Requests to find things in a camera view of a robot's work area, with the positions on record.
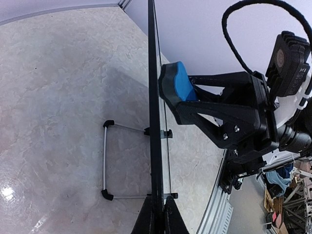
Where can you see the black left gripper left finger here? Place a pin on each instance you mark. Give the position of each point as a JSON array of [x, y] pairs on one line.
[[145, 220]]

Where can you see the white whiteboard black frame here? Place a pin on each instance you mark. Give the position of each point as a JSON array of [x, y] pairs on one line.
[[157, 113]]

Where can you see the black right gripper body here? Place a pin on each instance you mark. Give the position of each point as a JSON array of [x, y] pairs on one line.
[[260, 134]]

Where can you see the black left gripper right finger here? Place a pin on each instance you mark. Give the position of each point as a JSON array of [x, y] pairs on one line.
[[174, 223]]

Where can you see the right aluminium frame post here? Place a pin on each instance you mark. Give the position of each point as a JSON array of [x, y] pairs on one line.
[[124, 3]]

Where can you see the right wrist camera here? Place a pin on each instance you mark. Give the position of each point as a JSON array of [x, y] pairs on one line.
[[288, 65]]

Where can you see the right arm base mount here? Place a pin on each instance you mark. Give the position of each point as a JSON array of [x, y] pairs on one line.
[[229, 175]]

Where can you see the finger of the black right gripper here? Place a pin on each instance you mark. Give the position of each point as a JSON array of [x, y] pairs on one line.
[[237, 84], [220, 122]]

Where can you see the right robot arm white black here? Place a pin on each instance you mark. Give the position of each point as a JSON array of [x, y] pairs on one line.
[[294, 138]]

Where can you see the blue whiteboard eraser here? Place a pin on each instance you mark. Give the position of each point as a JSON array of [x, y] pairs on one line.
[[175, 86]]

